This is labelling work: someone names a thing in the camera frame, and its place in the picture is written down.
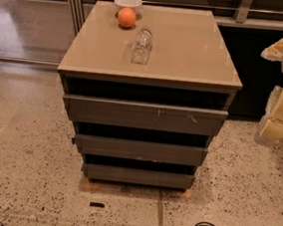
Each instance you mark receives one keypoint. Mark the grey drawer cabinet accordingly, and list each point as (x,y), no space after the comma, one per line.
(189,66)

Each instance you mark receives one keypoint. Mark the clear glass jar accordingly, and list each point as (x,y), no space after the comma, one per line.
(141,46)

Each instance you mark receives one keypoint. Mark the orange ball fruit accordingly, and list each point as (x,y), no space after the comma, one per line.
(127,17)

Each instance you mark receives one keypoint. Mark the white bowl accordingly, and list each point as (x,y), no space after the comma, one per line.
(133,4)

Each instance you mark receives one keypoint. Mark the small black floor marker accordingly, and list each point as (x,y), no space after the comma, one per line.
(97,205)

